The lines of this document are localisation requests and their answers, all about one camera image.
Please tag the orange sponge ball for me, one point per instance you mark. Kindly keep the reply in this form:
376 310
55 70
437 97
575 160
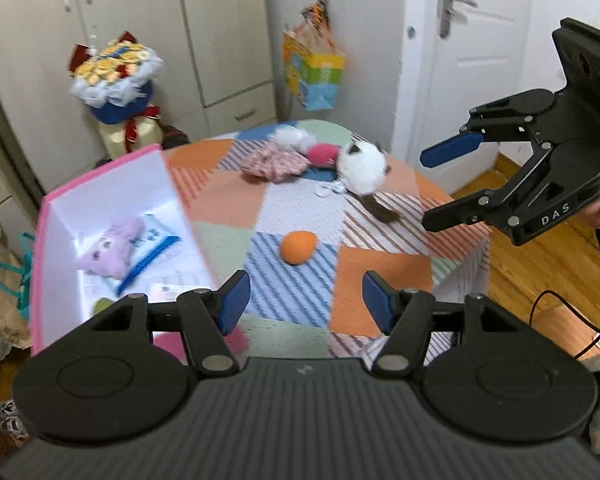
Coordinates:
298 248

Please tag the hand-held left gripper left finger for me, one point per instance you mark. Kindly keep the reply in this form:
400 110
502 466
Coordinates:
232 302

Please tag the flower bouquet blue wrap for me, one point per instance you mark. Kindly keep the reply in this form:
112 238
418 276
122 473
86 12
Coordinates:
112 80

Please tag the pink fluffy ball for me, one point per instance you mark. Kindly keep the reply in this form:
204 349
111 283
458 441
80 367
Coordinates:
322 153

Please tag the floral fabric scrunchie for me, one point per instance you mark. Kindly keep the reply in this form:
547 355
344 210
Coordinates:
275 162

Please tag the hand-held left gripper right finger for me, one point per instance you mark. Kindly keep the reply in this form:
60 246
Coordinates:
377 305

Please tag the blue fabric piece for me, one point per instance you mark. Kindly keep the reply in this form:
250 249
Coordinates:
320 175

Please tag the beige wardrobe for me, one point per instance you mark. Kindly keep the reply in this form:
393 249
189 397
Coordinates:
219 35

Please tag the colourful gift bag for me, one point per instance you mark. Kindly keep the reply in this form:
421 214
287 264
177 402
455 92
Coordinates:
315 75

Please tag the white door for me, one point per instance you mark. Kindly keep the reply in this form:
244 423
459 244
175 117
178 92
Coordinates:
480 85

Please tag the blue white wet wipes pack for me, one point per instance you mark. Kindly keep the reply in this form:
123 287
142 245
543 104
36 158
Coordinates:
154 240

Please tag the patterned shoe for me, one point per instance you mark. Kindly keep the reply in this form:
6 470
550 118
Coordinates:
10 417

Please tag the patchwork tablecloth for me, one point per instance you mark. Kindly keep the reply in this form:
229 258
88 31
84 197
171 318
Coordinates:
380 270

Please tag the white fluffy scrunchie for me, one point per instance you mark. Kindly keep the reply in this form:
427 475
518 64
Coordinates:
290 136

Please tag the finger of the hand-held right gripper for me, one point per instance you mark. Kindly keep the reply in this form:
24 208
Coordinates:
450 150
455 212

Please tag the white plush toy brown tail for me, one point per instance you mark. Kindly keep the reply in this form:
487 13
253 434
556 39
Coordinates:
362 167

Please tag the purple plush toy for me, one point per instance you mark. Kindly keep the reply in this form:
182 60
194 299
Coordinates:
112 252

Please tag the pink cardboard box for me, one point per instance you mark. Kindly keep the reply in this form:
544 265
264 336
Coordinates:
129 185

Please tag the green sponge ball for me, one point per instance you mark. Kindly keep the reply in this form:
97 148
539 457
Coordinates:
102 306

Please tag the small white tissue pack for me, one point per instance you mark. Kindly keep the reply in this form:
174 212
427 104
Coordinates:
167 291

